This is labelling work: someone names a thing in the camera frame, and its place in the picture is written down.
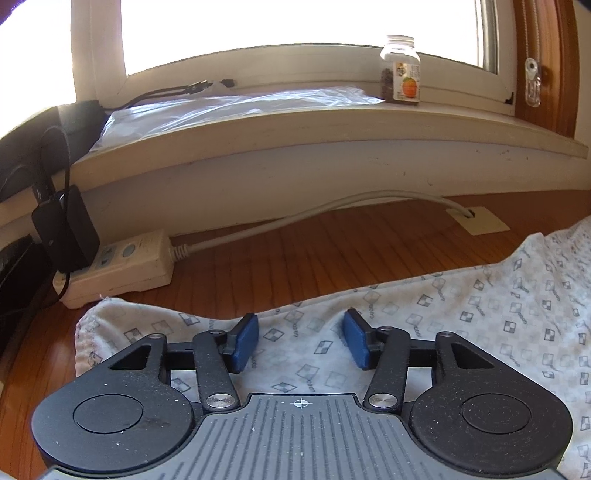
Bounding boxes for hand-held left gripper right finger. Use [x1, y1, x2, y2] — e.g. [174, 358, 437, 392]
[343, 310, 495, 411]

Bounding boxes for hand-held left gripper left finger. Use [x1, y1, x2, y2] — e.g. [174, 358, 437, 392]
[109, 313, 259, 411]

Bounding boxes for white patterned pants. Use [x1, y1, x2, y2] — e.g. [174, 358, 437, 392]
[75, 219, 591, 480]

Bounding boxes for cream power strip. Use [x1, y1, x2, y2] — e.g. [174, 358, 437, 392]
[53, 229, 174, 309]

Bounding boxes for black power adapter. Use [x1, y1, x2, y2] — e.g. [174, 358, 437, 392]
[31, 185, 100, 273]

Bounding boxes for beige window sill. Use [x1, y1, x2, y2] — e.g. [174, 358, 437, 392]
[69, 76, 589, 190]

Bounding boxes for clear plastic bag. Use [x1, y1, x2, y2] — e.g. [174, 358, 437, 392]
[90, 85, 384, 153]

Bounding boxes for black pouch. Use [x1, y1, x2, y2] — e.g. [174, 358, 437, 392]
[0, 235, 47, 365]

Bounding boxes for glass jar with orange label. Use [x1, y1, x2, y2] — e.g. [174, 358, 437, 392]
[380, 34, 422, 106]

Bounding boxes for black box device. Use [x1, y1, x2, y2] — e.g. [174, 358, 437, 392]
[0, 99, 108, 204]

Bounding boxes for window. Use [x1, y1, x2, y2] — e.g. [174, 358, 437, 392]
[0, 0, 502, 134]

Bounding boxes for beige cable outlet plate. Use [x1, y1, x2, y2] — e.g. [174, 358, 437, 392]
[445, 206, 511, 236]

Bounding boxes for black cable with connector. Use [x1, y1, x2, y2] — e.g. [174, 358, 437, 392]
[104, 79, 214, 112]

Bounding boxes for black power cable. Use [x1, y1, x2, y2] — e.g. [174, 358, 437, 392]
[34, 124, 74, 296]

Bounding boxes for clear blind cord pull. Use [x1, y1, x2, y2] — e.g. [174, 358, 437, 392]
[525, 58, 542, 108]

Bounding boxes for wooden window frame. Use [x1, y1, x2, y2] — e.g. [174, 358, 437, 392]
[512, 0, 580, 139]

